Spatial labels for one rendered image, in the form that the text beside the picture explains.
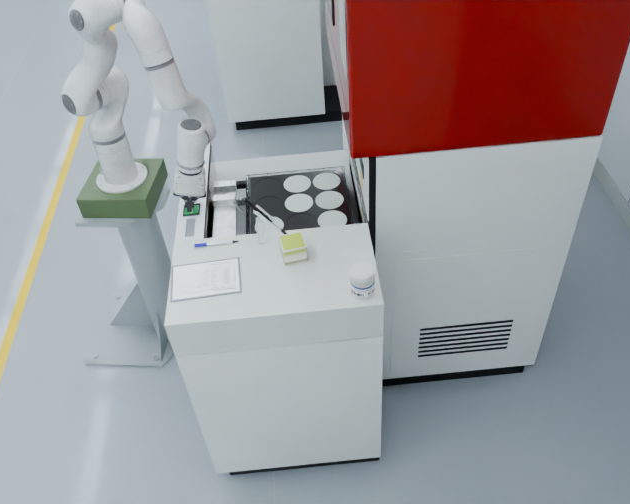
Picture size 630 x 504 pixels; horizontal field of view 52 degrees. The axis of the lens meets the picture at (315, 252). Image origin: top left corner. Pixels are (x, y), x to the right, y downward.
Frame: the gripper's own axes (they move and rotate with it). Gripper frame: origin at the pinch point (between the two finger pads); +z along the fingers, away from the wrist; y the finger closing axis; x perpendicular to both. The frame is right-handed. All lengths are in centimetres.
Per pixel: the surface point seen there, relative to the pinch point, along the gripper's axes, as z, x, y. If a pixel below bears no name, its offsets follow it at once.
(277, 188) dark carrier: 2.5, -15.3, -30.4
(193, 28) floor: 104, -350, 17
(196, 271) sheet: 1.1, 29.9, -3.9
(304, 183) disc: 0.4, -16.6, -40.1
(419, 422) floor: 81, 32, -95
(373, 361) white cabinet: 17, 50, -60
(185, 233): 3.2, 10.8, 0.6
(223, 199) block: 5.6, -10.8, -11.3
